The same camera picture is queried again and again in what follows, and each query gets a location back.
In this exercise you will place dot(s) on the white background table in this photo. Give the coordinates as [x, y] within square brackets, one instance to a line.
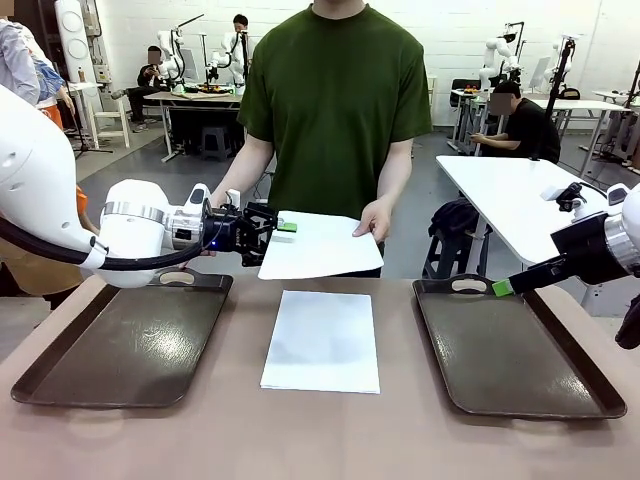
[585, 104]

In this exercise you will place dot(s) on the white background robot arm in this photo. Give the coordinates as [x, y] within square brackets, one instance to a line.
[492, 55]
[172, 60]
[230, 47]
[560, 50]

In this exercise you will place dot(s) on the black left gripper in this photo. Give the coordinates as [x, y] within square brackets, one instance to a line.
[227, 232]

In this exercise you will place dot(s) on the person's left hand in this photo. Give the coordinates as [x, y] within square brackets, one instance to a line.
[377, 217]

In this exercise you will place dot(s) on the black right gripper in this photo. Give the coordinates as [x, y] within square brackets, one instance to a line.
[587, 247]

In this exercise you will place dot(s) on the white A4 paper sheet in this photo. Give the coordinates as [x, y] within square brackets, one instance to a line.
[325, 250]

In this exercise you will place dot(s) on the black jacket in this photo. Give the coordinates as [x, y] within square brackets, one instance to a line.
[455, 217]

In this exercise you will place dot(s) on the person's right hand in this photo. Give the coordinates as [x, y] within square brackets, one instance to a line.
[218, 197]

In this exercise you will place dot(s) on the black tripod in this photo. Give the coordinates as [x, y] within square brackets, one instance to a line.
[560, 90]

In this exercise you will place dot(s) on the person's left forearm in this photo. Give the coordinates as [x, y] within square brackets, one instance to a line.
[395, 170]

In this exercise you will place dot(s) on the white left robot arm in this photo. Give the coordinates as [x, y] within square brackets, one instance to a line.
[30, 175]

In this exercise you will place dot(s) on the wooden background table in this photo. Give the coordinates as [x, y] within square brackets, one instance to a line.
[200, 97]

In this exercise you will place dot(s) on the seated person in black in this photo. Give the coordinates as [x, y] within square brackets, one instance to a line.
[150, 75]
[532, 130]

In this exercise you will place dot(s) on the tall white air conditioner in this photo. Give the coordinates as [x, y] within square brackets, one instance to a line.
[75, 45]

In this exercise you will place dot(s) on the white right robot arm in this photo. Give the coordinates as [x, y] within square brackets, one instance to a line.
[627, 235]

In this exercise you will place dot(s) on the white side table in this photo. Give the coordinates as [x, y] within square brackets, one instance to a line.
[500, 200]

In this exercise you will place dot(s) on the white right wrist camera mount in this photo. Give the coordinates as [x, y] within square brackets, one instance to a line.
[617, 194]

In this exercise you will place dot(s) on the person's right forearm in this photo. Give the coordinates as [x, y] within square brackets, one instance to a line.
[247, 167]

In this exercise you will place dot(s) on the dark brown serving tray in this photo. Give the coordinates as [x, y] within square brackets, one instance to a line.
[510, 350]
[125, 345]

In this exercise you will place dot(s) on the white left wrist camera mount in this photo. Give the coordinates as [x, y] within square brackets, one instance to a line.
[197, 199]

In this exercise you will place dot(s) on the black webcam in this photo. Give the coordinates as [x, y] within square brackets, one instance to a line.
[567, 197]

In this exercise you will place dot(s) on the white step stool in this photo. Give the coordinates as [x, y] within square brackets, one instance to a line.
[112, 120]

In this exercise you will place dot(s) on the person in green t-shirt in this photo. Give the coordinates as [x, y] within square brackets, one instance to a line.
[335, 100]

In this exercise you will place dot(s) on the black plastic stool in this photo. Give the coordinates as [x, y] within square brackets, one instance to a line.
[447, 255]
[216, 142]

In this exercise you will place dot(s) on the stack of white A4 sheets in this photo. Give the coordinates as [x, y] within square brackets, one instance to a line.
[322, 340]

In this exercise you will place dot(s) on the bystander with orange apron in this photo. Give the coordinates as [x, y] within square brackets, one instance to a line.
[20, 60]

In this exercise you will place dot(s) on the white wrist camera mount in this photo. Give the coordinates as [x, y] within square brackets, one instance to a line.
[617, 194]
[197, 199]

